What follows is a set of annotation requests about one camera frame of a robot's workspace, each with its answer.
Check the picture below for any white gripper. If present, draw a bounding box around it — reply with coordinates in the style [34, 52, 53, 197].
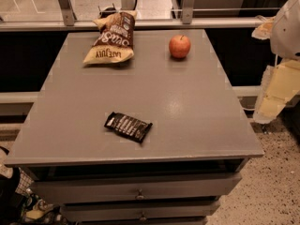
[251, 0, 300, 124]

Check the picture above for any black rxbar chocolate wrapper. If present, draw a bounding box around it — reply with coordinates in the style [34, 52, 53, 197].
[104, 112, 153, 143]

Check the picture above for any brown and yellow chip bag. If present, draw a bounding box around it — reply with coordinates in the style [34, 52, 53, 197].
[83, 10, 137, 65]

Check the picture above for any red apple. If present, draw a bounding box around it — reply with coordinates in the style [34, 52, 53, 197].
[169, 35, 191, 59]

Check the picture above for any grey drawer cabinet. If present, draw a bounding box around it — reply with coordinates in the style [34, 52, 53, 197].
[7, 29, 263, 225]

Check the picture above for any upper grey drawer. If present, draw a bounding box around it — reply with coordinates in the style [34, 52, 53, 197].
[31, 172, 241, 204]

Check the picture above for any grey drawer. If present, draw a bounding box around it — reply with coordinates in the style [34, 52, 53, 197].
[31, 172, 241, 204]
[61, 201, 219, 221]

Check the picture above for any lower grey drawer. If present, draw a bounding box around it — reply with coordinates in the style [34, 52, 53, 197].
[61, 201, 219, 221]

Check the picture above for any clutter pile on floor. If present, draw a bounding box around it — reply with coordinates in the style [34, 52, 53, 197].
[0, 147, 69, 225]

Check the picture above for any metal railing frame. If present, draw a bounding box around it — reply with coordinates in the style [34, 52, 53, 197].
[0, 0, 289, 32]

